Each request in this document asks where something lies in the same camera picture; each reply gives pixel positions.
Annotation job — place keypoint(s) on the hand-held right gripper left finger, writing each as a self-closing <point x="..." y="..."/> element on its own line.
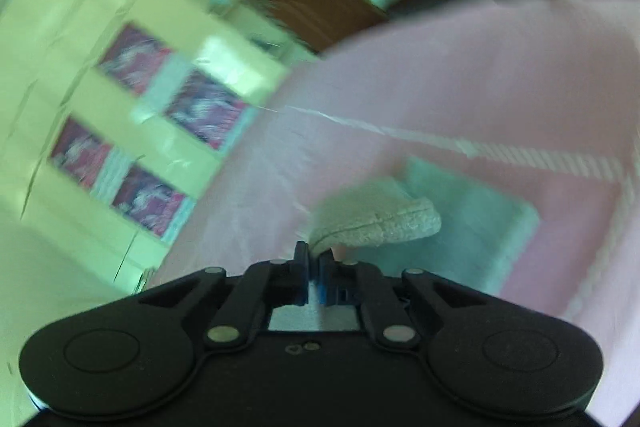
<point x="300" y="293"/>

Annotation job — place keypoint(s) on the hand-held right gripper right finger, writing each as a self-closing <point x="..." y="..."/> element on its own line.
<point x="327" y="293"/>

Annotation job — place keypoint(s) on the grey pants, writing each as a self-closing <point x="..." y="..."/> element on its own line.
<point x="380" y="219"/>

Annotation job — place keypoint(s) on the white glossy wardrobe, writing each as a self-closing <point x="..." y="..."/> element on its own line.
<point x="240" y="67"/>

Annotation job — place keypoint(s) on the bed with pink checked sheet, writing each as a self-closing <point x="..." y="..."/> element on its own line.
<point x="450" y="82"/>

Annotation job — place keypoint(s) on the red wall poster with calendar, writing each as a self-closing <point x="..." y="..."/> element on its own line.
<point x="147" y="201"/>
<point x="131" y="57"/>
<point x="205" y="109"/>
<point x="79" y="152"/>

